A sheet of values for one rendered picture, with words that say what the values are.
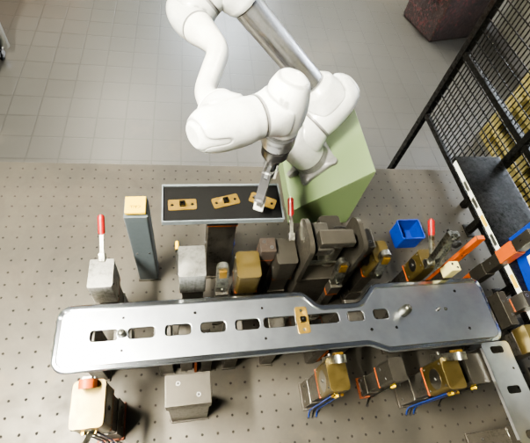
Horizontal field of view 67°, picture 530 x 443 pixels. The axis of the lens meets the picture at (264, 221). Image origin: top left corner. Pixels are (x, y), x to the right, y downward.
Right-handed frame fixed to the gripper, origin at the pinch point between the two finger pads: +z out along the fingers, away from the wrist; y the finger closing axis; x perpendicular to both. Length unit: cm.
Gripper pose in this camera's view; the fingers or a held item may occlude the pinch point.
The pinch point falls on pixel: (265, 191)
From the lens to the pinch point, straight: 121.2
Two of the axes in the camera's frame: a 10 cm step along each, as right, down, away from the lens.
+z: -1.5, 5.4, 8.3
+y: -3.0, 7.7, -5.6
